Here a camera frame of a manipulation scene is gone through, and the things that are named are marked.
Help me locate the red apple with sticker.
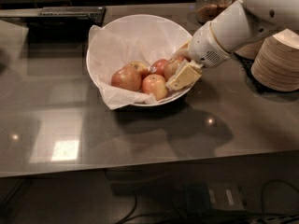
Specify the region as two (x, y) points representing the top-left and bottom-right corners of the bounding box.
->
(149, 59), (167, 76)

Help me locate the red apple front centre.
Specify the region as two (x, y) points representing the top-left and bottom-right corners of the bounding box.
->
(141, 74), (169, 101)

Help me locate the glass jar with cereal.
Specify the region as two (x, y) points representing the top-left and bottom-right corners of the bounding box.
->
(195, 0), (233, 23)

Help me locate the dark box under table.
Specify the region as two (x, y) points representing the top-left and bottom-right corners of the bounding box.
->
(184, 182), (248, 216)

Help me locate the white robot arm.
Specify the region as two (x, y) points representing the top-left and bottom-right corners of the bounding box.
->
(166, 0), (299, 91)

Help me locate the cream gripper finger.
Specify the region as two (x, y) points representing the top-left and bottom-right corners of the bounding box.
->
(173, 41), (190, 58)
(166, 60), (203, 91)

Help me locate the red apple left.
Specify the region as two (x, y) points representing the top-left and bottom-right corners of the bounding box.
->
(111, 66), (142, 91)

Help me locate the yellow-red apple back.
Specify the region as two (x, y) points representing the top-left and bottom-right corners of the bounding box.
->
(127, 61), (149, 79)

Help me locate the stack of paper bowls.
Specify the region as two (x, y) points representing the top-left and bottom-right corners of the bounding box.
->
(251, 29), (299, 91)
(235, 39), (263, 60)

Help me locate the rear stack of paper bowls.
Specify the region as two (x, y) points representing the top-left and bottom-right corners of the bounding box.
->
(235, 39), (263, 60)

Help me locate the large red apple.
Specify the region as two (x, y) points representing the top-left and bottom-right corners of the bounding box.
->
(164, 56), (188, 80)

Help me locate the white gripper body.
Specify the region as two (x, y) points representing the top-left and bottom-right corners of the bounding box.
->
(188, 21), (231, 68)

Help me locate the black cable on floor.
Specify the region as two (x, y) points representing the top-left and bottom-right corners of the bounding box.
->
(115, 179), (299, 224)

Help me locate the front stack of paper bowls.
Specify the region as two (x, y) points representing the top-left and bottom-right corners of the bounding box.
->
(251, 29), (299, 91)

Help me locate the white bowl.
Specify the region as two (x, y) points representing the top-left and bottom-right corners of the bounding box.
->
(86, 14), (200, 107)

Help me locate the white paper liner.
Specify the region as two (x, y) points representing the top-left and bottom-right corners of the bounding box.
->
(88, 24), (188, 111)

